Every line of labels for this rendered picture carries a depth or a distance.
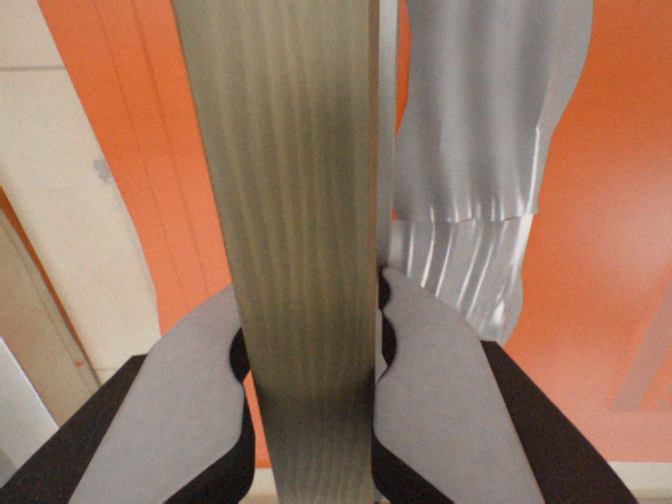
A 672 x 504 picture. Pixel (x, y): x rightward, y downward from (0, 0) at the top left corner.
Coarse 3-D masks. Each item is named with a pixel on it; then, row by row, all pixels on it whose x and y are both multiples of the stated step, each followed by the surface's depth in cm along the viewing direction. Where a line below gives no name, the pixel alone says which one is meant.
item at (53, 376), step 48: (0, 192) 16; (0, 240) 16; (0, 288) 16; (48, 288) 18; (0, 336) 16; (48, 336) 18; (0, 384) 17; (48, 384) 18; (96, 384) 22; (0, 432) 19; (48, 432) 19
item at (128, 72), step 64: (64, 0) 13; (128, 0) 13; (640, 0) 13; (64, 64) 14; (128, 64) 14; (640, 64) 14; (128, 128) 15; (192, 128) 15; (576, 128) 15; (640, 128) 15; (128, 192) 16; (192, 192) 16; (576, 192) 17; (640, 192) 17
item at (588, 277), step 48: (144, 240) 18; (192, 240) 18; (528, 240) 18; (576, 240) 18; (624, 240) 18; (192, 288) 19; (528, 288) 19; (576, 288) 19; (624, 288) 19; (528, 336) 21; (576, 336) 21; (624, 336) 21; (576, 384) 22; (624, 432) 25
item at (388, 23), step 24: (384, 0) 10; (384, 24) 10; (384, 48) 10; (384, 72) 11; (384, 96) 11; (384, 120) 11; (384, 144) 12; (384, 168) 12; (384, 192) 12; (384, 216) 13; (384, 240) 13; (384, 264) 14; (384, 360) 16
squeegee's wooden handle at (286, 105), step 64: (192, 0) 4; (256, 0) 4; (320, 0) 4; (192, 64) 5; (256, 64) 5; (320, 64) 5; (256, 128) 5; (320, 128) 5; (256, 192) 6; (320, 192) 6; (256, 256) 6; (320, 256) 6; (256, 320) 7; (320, 320) 7; (256, 384) 8; (320, 384) 8; (320, 448) 9
